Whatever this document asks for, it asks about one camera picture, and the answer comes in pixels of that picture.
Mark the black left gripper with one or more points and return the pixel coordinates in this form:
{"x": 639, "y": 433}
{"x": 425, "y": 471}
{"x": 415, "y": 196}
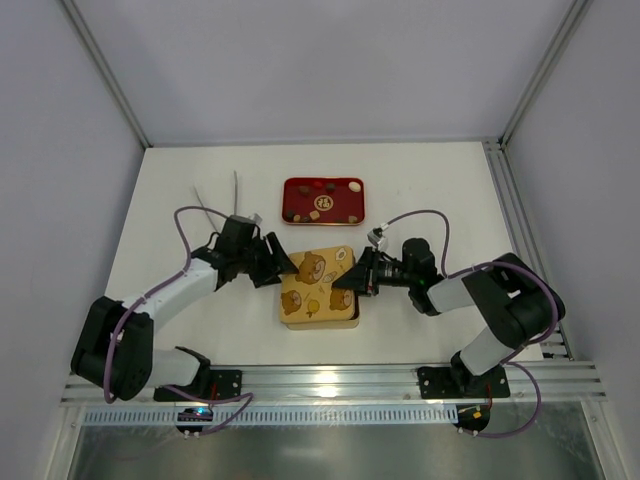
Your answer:
{"x": 261, "y": 260}

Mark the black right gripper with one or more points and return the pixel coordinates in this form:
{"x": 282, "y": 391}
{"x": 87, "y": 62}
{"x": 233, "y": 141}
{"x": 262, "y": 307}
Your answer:
{"x": 370, "y": 272}

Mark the silver tin lid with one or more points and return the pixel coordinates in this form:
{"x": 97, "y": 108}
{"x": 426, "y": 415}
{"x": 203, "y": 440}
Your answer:
{"x": 318, "y": 269}

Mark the gold chocolate tin box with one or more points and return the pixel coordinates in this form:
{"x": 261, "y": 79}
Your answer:
{"x": 314, "y": 315}

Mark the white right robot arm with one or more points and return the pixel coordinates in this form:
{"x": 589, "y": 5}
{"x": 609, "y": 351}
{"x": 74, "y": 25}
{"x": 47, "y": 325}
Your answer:
{"x": 517, "y": 306}

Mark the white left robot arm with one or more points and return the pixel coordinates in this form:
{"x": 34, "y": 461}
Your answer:
{"x": 116, "y": 351}

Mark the red chocolate tray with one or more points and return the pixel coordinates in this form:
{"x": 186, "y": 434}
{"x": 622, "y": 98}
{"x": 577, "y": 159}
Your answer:
{"x": 302, "y": 195}

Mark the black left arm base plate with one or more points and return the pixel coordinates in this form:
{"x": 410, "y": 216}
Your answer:
{"x": 209, "y": 385}

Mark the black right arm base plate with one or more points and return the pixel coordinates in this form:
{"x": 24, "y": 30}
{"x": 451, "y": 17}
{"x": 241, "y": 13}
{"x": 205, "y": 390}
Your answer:
{"x": 437, "y": 383}

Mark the slotted cable duct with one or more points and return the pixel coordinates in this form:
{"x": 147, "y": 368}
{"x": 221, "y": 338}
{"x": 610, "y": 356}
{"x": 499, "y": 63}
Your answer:
{"x": 262, "y": 414}

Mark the aluminium front rail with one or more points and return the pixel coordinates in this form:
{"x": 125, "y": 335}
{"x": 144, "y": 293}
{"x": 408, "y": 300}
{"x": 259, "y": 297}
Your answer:
{"x": 551, "y": 380}

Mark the aluminium frame post left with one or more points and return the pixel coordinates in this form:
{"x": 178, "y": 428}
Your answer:
{"x": 89, "y": 43}

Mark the aluminium frame post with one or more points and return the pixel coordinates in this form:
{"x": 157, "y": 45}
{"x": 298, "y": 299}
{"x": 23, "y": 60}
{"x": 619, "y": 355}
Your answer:
{"x": 89, "y": 43}
{"x": 560, "y": 40}

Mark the aluminium frame post right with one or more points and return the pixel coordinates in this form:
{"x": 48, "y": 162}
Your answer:
{"x": 560, "y": 40}

